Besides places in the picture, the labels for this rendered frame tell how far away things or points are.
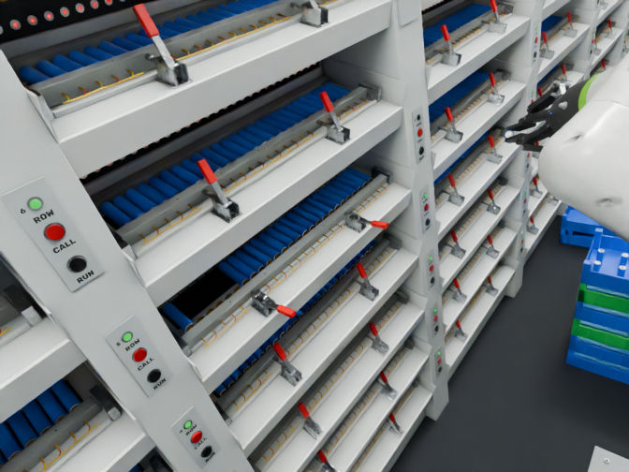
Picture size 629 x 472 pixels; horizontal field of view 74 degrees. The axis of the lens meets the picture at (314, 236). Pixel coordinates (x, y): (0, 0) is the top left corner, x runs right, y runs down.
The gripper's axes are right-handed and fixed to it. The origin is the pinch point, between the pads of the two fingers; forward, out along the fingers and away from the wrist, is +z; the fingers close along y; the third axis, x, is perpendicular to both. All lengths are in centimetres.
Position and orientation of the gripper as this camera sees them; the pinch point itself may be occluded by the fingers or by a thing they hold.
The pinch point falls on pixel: (519, 132)
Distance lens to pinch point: 100.4
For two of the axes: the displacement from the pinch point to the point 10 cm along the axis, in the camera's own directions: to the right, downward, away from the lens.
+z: -0.1, -0.8, 10.0
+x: -10.0, -0.8, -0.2
